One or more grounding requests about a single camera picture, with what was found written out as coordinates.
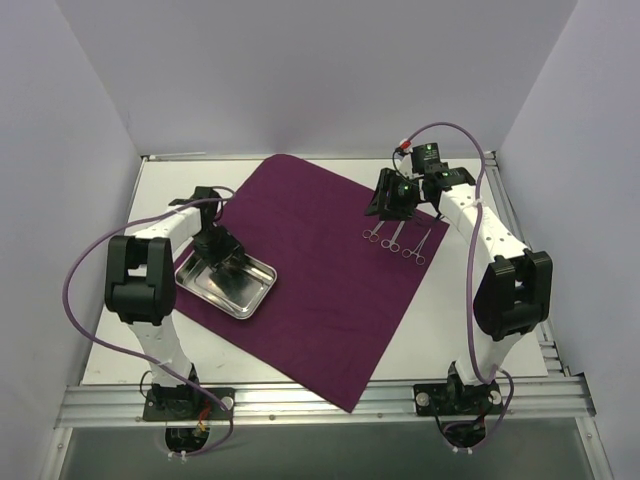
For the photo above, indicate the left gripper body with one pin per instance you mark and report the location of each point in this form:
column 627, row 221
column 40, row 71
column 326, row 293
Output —
column 226, row 259

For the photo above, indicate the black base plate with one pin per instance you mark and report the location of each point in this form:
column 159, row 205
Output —
column 449, row 399
column 164, row 404

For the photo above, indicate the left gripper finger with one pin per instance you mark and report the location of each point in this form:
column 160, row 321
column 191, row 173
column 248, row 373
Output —
column 211, row 259
column 235, row 262

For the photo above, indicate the purple cloth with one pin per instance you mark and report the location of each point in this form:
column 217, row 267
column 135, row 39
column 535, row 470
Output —
column 343, row 310

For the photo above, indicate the aluminium right rail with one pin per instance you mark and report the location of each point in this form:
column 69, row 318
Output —
column 532, row 268

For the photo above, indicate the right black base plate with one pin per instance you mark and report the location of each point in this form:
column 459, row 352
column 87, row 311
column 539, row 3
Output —
column 449, row 399

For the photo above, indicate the aluminium front rail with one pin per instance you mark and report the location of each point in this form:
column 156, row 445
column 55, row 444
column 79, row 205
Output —
column 290, row 404

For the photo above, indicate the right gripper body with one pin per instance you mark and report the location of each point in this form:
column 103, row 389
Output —
column 392, row 209

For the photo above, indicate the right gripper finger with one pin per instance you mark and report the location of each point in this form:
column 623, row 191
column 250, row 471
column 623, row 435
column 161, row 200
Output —
column 402, row 214
column 378, row 205

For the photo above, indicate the steel instrument tray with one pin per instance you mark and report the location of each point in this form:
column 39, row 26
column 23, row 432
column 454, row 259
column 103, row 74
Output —
column 202, row 293

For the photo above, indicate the aluminium rail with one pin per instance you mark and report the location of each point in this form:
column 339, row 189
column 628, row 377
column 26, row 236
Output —
column 532, row 268
column 290, row 404

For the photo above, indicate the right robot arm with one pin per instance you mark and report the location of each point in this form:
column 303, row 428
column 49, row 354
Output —
column 508, row 285

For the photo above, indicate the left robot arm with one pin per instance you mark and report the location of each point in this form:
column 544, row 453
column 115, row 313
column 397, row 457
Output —
column 141, row 287

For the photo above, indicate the steel forceps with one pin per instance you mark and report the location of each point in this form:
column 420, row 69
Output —
column 416, row 252
column 372, row 235

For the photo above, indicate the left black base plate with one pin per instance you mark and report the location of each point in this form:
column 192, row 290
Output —
column 164, row 404

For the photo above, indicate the steel surgical scissors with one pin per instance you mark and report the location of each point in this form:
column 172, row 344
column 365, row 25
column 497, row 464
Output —
column 391, row 243

